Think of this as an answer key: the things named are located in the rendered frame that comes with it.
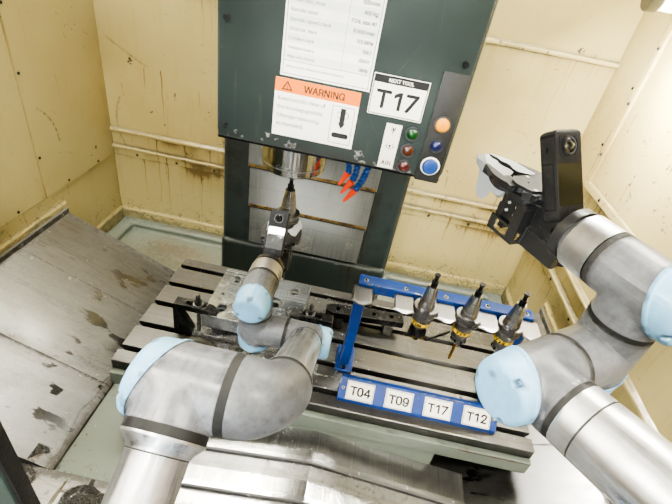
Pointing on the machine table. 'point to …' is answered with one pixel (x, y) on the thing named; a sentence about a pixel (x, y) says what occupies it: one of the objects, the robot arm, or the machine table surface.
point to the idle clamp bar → (366, 317)
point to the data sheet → (332, 41)
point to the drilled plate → (238, 290)
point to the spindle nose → (292, 163)
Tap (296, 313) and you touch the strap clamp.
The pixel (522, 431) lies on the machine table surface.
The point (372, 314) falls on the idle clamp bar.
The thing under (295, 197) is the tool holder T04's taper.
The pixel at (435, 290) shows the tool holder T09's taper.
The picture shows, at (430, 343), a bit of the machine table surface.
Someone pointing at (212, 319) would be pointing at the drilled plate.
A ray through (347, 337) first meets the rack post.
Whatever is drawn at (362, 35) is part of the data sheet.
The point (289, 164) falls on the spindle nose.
